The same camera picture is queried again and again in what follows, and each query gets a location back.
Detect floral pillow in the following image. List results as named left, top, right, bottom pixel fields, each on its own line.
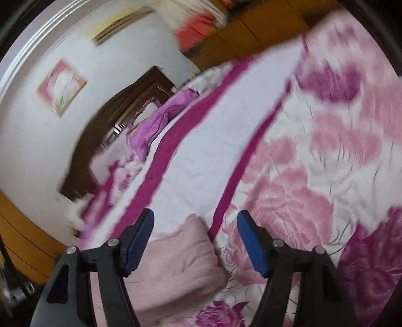
left=133, top=97, right=161, bottom=126

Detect cream and orange curtain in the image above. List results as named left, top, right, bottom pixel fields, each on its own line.
left=157, top=0, right=233, bottom=54

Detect purple pillow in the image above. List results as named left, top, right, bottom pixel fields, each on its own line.
left=127, top=88, right=200, bottom=161

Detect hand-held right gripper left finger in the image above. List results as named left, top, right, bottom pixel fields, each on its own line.
left=30, top=208, right=155, bottom=327

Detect dark wooden headboard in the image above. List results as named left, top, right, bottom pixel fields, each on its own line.
left=60, top=65, right=176, bottom=202

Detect long wooden cabinet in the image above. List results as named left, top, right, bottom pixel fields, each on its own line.
left=185, top=0, right=333, bottom=71

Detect wall air conditioner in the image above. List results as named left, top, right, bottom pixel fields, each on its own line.
left=89, top=5, right=158, bottom=46

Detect pink small garment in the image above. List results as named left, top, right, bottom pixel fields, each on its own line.
left=89, top=214, right=228, bottom=327

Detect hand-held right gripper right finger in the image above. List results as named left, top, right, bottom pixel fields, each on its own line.
left=237, top=210, right=371, bottom=327

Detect framed wall picture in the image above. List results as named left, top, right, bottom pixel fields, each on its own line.
left=37, top=58, right=87, bottom=117

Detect pale pink pillow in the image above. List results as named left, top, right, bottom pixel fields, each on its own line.
left=89, top=138, right=139, bottom=186

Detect wooden door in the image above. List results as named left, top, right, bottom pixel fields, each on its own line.
left=0, top=192, right=68, bottom=283

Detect floral pink bedspread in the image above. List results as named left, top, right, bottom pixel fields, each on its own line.
left=78, top=6, right=402, bottom=327

